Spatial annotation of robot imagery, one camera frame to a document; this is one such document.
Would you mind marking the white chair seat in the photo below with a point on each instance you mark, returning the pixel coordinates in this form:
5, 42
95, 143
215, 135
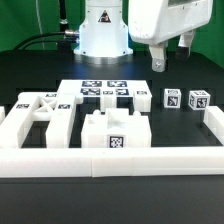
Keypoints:
116, 129

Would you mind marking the white left fence piece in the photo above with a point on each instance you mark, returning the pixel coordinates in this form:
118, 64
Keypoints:
2, 114

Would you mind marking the white right fence bar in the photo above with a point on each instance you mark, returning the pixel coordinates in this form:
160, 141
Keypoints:
214, 120

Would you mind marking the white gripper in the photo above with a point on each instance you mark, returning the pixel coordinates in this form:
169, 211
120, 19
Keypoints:
154, 21

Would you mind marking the white fence bar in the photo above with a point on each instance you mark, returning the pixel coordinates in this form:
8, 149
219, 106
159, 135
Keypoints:
23, 163
214, 120

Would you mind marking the black pole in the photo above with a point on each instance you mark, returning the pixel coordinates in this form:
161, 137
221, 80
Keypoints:
63, 16

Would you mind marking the white base tag plate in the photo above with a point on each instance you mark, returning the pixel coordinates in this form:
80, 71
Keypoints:
108, 91

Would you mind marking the white front fence bar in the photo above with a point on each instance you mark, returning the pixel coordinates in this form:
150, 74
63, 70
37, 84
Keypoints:
23, 163

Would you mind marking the white chair back frame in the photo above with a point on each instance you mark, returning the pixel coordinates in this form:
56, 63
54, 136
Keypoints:
57, 109

